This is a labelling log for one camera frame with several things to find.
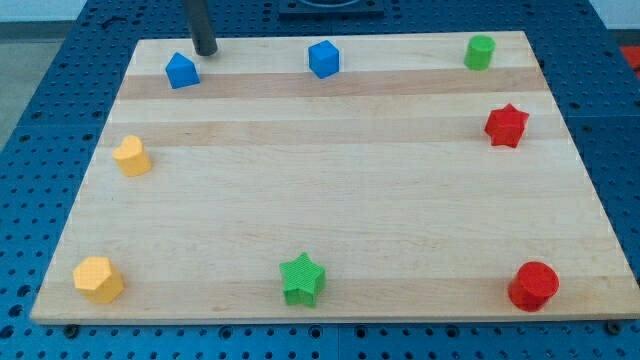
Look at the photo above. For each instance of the yellow hexagon block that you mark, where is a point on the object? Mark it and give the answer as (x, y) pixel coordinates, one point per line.
(98, 280)

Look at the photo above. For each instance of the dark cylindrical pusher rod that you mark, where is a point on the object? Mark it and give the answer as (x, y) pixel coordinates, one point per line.
(200, 27)

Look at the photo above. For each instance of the red star block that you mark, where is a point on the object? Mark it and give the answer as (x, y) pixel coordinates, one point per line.
(506, 126)

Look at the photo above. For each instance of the green cylinder block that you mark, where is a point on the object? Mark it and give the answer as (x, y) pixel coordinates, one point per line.
(479, 52)

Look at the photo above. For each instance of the blue triangle block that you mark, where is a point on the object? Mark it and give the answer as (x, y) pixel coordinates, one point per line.
(181, 72)

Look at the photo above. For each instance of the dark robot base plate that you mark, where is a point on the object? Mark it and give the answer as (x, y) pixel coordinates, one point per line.
(288, 9)

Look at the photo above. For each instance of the yellow heart block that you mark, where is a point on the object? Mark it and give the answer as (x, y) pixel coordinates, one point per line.
(131, 157)

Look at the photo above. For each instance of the red cylinder block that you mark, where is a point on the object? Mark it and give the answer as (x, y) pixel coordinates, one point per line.
(534, 284)

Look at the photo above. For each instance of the blue cube block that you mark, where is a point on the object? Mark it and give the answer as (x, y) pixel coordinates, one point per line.
(324, 59)

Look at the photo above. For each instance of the green star block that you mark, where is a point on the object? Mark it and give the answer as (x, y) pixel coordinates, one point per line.
(302, 281)

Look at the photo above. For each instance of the wooden board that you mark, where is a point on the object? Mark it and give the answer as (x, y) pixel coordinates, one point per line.
(382, 173)

